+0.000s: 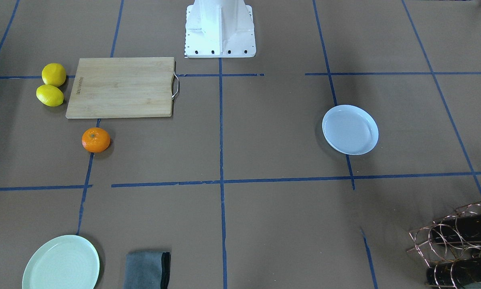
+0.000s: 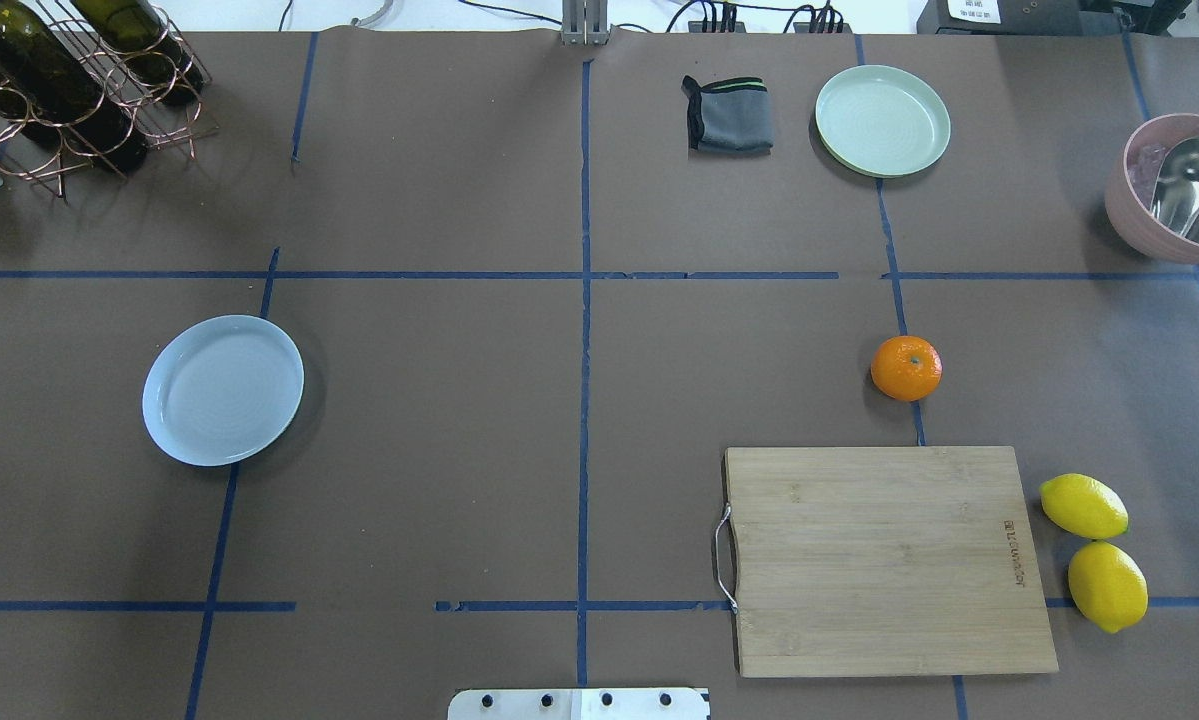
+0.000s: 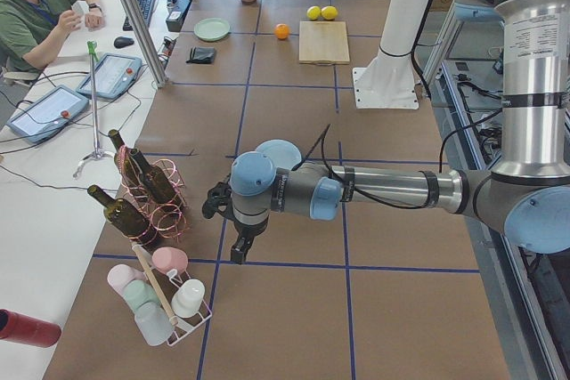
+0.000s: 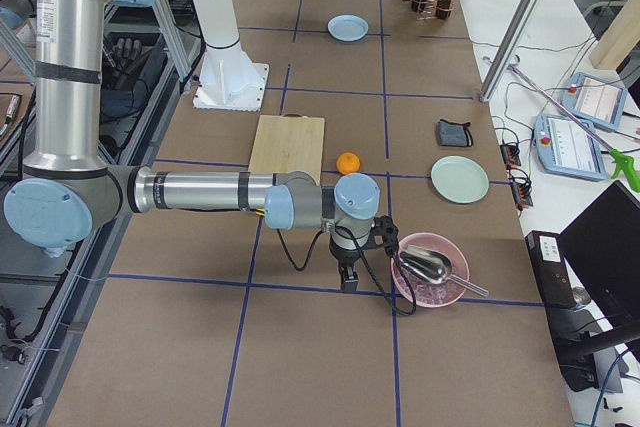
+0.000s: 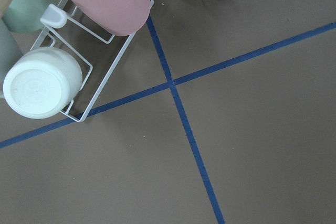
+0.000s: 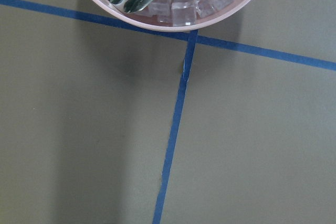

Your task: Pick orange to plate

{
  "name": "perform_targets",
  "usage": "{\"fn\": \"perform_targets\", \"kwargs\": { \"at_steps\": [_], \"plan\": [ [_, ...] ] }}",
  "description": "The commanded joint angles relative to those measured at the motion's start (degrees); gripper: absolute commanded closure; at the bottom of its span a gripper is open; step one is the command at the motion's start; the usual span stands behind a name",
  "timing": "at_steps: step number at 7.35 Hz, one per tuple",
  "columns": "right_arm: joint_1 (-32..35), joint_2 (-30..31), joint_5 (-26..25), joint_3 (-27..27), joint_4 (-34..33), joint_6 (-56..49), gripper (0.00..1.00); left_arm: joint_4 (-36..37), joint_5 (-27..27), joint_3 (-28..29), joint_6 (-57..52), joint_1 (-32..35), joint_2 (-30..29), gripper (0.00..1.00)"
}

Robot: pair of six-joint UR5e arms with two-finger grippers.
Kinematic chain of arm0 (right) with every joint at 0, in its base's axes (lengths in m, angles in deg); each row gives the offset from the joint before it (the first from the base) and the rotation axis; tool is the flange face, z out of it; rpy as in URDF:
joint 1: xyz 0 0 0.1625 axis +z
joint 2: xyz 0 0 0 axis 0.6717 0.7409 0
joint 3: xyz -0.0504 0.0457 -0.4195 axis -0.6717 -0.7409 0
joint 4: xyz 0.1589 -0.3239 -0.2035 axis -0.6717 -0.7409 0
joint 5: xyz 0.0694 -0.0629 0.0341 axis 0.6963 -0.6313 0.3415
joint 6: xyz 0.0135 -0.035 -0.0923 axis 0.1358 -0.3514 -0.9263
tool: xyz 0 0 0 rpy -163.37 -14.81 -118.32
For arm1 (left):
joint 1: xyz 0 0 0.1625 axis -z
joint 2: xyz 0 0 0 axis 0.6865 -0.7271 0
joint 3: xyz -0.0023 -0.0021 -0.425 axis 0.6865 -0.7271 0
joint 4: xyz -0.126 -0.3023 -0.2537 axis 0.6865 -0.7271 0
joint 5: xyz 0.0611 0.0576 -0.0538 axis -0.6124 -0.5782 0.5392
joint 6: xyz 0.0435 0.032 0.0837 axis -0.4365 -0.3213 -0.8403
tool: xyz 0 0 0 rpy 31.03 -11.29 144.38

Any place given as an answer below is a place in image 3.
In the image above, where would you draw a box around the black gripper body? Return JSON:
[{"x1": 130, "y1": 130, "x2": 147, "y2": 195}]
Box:
[{"x1": 232, "y1": 202, "x2": 269, "y2": 247}]

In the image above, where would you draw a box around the orange fruit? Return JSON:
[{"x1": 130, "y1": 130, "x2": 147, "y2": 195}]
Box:
[{"x1": 273, "y1": 23, "x2": 290, "y2": 40}]

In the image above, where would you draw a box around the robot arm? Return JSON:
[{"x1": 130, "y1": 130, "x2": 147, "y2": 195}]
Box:
[{"x1": 227, "y1": 0, "x2": 569, "y2": 263}]

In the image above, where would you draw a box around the light blue plate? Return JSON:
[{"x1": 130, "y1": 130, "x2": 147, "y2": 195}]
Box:
[{"x1": 256, "y1": 139, "x2": 302, "y2": 170}]

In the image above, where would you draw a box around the light green plate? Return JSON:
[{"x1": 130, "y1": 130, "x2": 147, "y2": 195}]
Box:
[{"x1": 193, "y1": 18, "x2": 231, "y2": 42}]

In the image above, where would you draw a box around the white cup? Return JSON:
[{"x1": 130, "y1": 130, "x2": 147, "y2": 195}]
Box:
[{"x1": 171, "y1": 279, "x2": 205, "y2": 318}]

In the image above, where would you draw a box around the green wine bottle middle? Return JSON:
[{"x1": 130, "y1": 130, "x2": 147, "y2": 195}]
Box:
[{"x1": 130, "y1": 148, "x2": 183, "y2": 212}]

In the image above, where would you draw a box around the green wine bottle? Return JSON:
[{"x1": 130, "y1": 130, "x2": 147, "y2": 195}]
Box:
[
  {"x1": 87, "y1": 184, "x2": 162, "y2": 251},
  {"x1": 108, "y1": 129, "x2": 140, "y2": 188},
  {"x1": 130, "y1": 148, "x2": 183, "y2": 212}
]

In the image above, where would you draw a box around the pale green cup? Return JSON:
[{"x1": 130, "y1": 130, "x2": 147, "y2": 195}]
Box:
[{"x1": 122, "y1": 279, "x2": 160, "y2": 312}]

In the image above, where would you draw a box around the pale blue cup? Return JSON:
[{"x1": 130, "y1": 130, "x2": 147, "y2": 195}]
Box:
[{"x1": 134, "y1": 302, "x2": 175, "y2": 346}]

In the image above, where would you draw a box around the green wine bottle front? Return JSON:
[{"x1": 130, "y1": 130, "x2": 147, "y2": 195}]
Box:
[{"x1": 87, "y1": 184, "x2": 162, "y2": 251}]

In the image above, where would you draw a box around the light pink cup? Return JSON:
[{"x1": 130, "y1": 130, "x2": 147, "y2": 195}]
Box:
[{"x1": 107, "y1": 264, "x2": 147, "y2": 296}]

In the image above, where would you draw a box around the green wine bottle back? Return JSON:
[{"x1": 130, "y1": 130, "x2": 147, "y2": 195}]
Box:
[{"x1": 108, "y1": 129, "x2": 140, "y2": 188}]

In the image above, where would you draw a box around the dark grey folded cloth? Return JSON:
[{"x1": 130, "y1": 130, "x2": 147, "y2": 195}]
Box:
[{"x1": 186, "y1": 46, "x2": 216, "y2": 64}]

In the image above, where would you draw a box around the wooden cutting board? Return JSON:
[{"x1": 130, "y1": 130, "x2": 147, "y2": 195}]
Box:
[{"x1": 298, "y1": 21, "x2": 350, "y2": 64}]

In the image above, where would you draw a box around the teach pendant far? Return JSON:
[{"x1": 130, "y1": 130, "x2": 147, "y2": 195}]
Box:
[{"x1": 94, "y1": 53, "x2": 143, "y2": 101}]

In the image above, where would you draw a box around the teach pendant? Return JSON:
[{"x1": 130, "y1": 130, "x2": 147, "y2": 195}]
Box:
[
  {"x1": 7, "y1": 85, "x2": 88, "y2": 143},
  {"x1": 94, "y1": 53, "x2": 143, "y2": 101}
]

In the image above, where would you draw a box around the teach pendant near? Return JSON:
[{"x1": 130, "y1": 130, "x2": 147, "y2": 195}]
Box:
[{"x1": 7, "y1": 85, "x2": 88, "y2": 143}]

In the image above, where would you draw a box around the black computer mouse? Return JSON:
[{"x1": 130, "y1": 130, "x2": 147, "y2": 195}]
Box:
[{"x1": 113, "y1": 36, "x2": 134, "y2": 49}]

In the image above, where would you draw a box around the yellow lemon left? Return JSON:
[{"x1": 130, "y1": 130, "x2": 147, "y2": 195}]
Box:
[{"x1": 305, "y1": 5, "x2": 322, "y2": 20}]

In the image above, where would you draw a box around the yellow lemon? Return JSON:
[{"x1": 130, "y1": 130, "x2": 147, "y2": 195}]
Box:
[
  {"x1": 305, "y1": 5, "x2": 322, "y2": 20},
  {"x1": 321, "y1": 5, "x2": 338, "y2": 20}
]

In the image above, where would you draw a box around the yellow lemon right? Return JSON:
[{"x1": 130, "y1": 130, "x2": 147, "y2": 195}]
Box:
[{"x1": 321, "y1": 5, "x2": 338, "y2": 20}]

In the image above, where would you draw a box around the red cylinder bottle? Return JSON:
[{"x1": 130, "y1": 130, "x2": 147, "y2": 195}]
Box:
[{"x1": 1, "y1": 309, "x2": 61, "y2": 348}]

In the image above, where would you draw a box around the metal stand with green clip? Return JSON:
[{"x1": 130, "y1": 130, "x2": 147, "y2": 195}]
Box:
[{"x1": 73, "y1": 41, "x2": 114, "y2": 179}]

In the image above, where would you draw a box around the black keyboard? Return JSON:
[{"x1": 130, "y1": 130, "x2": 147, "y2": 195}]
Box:
[{"x1": 136, "y1": 0, "x2": 156, "y2": 27}]

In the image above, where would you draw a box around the seated person green shirt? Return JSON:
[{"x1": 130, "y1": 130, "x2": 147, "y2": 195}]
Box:
[{"x1": 1, "y1": 0, "x2": 104, "y2": 73}]

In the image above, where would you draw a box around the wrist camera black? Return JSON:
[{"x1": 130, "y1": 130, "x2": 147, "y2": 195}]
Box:
[{"x1": 201, "y1": 181, "x2": 232, "y2": 219}]

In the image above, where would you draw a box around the white wire cup rack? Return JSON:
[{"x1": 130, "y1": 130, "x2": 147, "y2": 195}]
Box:
[{"x1": 143, "y1": 248, "x2": 212, "y2": 346}]

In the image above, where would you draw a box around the wooden rack handle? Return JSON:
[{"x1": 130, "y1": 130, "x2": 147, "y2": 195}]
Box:
[{"x1": 132, "y1": 245, "x2": 178, "y2": 326}]

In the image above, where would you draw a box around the copper wire bottle rack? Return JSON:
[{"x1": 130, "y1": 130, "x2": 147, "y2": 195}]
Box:
[{"x1": 115, "y1": 144, "x2": 190, "y2": 243}]

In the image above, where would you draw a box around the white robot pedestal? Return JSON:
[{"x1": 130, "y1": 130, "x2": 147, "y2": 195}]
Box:
[{"x1": 353, "y1": 0, "x2": 429, "y2": 109}]

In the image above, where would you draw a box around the aluminium frame post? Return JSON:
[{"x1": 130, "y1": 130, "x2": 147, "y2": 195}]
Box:
[{"x1": 120, "y1": 0, "x2": 167, "y2": 88}]

